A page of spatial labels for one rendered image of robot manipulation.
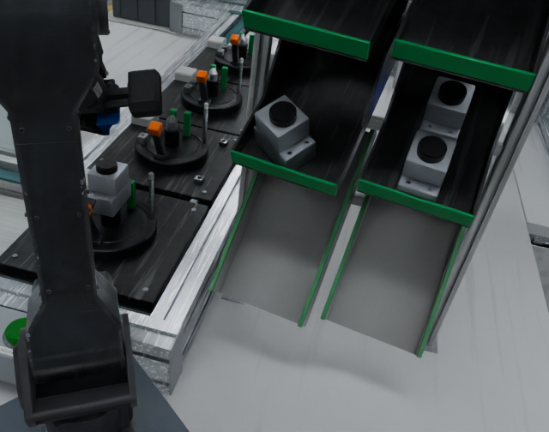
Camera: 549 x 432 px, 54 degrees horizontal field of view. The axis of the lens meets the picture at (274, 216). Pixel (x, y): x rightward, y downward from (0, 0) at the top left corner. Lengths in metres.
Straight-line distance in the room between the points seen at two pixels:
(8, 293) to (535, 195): 1.15
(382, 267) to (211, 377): 0.29
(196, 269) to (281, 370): 0.20
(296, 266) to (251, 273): 0.06
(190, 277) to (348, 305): 0.24
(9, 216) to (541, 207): 1.13
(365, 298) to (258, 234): 0.17
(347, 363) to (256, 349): 0.14
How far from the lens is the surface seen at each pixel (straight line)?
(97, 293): 0.43
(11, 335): 0.76
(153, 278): 0.81
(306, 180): 0.61
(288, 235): 0.74
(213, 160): 1.06
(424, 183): 0.61
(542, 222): 1.36
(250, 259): 0.75
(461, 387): 0.92
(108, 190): 0.81
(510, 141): 0.72
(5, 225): 1.02
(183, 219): 0.91
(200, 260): 0.85
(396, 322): 0.74
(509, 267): 1.18
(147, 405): 0.57
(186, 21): 1.99
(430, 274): 0.75
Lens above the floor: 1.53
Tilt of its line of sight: 37 degrees down
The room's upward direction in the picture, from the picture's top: 9 degrees clockwise
